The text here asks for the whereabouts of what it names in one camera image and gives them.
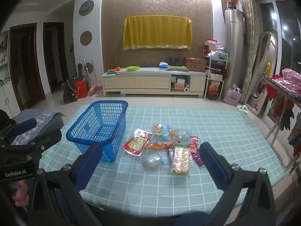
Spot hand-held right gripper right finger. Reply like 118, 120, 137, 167
200, 142, 277, 226

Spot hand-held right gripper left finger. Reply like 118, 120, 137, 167
28, 142, 104, 226

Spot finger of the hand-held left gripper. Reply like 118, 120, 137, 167
0, 118, 38, 140
2, 129, 63, 157

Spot blue plastic mesh basket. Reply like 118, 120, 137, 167
66, 100, 128, 163

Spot clear wafer biscuit packet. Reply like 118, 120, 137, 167
168, 145, 191, 176

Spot orange cartoon snack packet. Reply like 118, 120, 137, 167
144, 141, 173, 151

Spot person's left hand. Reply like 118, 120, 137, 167
11, 180, 30, 209

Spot purple snack packet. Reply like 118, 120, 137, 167
190, 149, 204, 167

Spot red foil pouch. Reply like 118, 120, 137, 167
189, 136, 199, 154

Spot white cupboard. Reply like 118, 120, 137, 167
0, 75, 20, 118

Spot clear crinkled snack packet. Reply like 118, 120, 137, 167
171, 129, 191, 146

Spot red white snack packet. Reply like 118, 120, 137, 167
122, 128, 153, 156

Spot black bag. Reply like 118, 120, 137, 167
63, 76, 79, 103

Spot blue white snack packet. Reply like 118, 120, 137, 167
163, 125, 172, 142

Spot red bucket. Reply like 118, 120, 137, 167
75, 80, 88, 99

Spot dark wooden door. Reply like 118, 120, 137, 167
9, 24, 46, 110
43, 22, 68, 95

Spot clear bread packet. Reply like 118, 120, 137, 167
141, 151, 165, 169

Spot pink broom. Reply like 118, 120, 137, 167
88, 60, 103, 96

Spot pink tote bag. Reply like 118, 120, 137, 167
223, 85, 242, 105

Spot brown cardboard box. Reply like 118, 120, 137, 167
185, 57, 207, 72

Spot green folded cushion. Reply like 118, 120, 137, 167
167, 65, 189, 72

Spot beige low cabinet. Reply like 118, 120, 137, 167
101, 67, 207, 97

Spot silver standing air conditioner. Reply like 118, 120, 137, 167
224, 8, 246, 97

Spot pink quilt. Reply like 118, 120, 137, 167
281, 68, 301, 93

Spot patterned beige curtain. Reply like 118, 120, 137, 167
237, 0, 261, 104

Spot yellow dust cover cloth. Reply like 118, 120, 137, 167
123, 16, 193, 51

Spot white wire shelf rack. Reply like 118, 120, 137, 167
203, 50, 230, 100

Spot blue round wall plate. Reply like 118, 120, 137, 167
79, 0, 94, 16

